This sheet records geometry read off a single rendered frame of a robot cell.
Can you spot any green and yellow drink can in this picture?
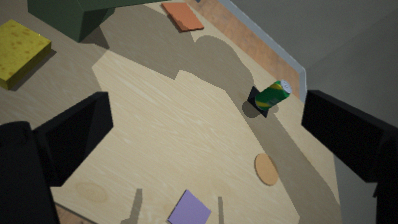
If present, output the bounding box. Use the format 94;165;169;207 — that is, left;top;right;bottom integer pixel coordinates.
255;80;292;111

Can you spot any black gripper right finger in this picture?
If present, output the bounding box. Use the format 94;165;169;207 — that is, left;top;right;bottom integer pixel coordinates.
301;90;398;224

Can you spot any round tan cork coaster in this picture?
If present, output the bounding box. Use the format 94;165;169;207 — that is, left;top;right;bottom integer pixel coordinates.
254;153;278;186

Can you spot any dark grey square coaster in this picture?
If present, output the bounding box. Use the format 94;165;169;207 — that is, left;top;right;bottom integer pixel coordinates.
247;87;269;118

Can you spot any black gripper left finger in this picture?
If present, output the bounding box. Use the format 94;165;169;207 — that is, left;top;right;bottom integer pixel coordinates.
0;92;114;224

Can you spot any purple square block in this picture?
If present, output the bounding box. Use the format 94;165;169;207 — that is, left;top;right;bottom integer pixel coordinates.
167;189;211;224

